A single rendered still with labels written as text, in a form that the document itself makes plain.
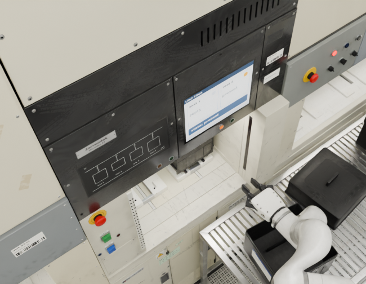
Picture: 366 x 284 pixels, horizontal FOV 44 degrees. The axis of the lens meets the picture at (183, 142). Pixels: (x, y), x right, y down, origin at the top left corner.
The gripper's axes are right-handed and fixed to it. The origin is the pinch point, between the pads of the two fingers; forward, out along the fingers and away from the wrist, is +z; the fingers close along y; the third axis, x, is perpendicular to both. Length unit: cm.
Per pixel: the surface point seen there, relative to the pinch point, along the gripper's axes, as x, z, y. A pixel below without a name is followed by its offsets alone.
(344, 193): -33, -17, 46
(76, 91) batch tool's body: 74, 16, -49
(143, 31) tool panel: 81, 16, -29
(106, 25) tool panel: 88, 15, -38
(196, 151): -16.0, 34.7, 0.4
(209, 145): -17.8, 34.7, 8.0
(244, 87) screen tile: 38.5, 14.9, 6.8
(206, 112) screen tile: 37.4, 15.0, -9.6
